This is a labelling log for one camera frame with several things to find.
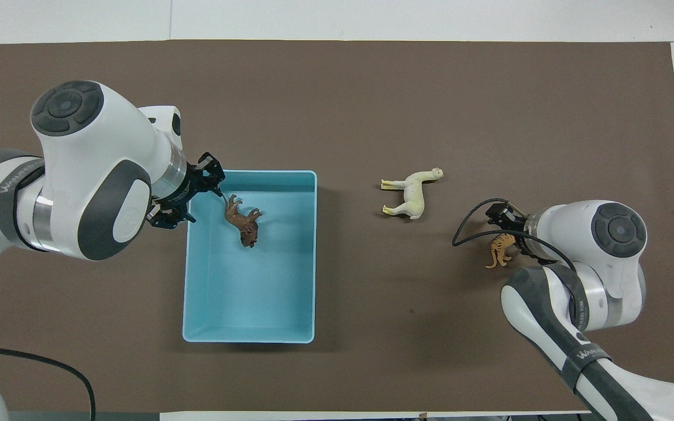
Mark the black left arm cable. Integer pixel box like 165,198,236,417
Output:
0,342,97,421

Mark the light blue storage box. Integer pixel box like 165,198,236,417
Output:
183,170,318,344

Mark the orange striped tiger toy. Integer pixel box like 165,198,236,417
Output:
485,233,516,268

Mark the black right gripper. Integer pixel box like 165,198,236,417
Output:
485,203,539,259

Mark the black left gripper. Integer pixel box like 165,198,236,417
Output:
149,152,225,230

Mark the cream horse toy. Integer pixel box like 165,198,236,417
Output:
381,168,445,220

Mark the brown lion toy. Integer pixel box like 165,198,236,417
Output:
224,193,263,249

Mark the brown table mat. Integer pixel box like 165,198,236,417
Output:
0,40,674,413

